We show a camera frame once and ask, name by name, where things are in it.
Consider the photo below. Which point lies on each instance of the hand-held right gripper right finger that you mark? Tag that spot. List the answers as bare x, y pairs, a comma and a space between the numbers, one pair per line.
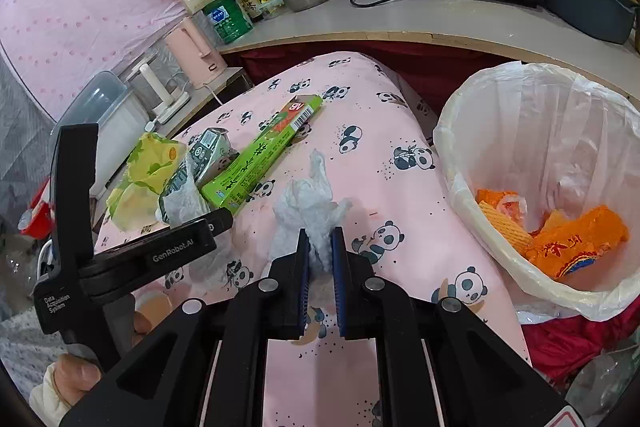
338, 282

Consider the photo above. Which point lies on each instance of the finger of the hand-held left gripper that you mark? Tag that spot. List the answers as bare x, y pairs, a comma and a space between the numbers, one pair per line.
220, 223

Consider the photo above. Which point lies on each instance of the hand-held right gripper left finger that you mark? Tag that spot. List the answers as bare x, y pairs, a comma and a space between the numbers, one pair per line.
302, 282

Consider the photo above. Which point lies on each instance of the clear plastic bag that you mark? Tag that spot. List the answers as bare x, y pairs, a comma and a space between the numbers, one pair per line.
187, 207

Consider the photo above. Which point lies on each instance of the white tissue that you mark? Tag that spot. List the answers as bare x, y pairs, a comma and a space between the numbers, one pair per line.
305, 207

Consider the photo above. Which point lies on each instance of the small orange foam net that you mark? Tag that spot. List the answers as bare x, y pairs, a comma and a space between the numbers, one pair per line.
505, 227

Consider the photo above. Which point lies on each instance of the orange printed plastic bag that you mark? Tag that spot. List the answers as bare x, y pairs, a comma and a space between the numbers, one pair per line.
565, 257

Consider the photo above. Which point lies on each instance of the white-lined waste bin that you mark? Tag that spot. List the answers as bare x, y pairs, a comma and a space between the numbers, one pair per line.
575, 132

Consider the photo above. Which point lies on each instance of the person's left hand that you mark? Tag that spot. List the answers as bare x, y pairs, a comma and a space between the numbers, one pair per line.
75, 377

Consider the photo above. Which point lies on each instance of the red plastic basin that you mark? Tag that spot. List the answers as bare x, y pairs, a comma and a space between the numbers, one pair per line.
37, 222

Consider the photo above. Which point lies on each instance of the crushed dark green drink carton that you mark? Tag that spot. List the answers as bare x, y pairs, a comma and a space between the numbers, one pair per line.
210, 152

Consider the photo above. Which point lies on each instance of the green yellow plastic bag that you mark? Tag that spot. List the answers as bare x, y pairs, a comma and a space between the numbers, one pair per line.
145, 172

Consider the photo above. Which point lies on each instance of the long green cardboard box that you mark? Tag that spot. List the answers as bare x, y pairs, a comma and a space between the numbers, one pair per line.
260, 152

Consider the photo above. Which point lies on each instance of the dish box with clear lid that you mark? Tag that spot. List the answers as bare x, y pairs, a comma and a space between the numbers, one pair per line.
115, 122

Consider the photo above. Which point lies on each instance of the pink panda print tablecloth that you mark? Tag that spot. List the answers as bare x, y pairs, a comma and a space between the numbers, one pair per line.
390, 187

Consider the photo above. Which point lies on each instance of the white power plug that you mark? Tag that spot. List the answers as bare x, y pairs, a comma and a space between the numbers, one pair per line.
150, 125

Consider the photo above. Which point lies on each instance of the white glass electric kettle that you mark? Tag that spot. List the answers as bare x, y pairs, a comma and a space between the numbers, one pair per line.
150, 87

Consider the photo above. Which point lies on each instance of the grey side table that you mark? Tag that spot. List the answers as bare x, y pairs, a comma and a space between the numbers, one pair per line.
230, 79

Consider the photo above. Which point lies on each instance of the grey floral cloth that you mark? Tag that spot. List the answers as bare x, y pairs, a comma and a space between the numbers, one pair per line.
20, 342

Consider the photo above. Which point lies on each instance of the pink electric kettle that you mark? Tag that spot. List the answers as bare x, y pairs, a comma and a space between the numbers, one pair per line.
195, 52

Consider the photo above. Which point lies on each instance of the green tin can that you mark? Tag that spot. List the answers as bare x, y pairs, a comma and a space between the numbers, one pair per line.
227, 19

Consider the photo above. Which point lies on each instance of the curved white countertop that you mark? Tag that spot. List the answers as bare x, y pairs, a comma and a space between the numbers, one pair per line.
400, 19

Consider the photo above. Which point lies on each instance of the crumpled transparent plastic sheet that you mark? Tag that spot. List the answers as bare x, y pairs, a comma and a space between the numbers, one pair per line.
605, 377

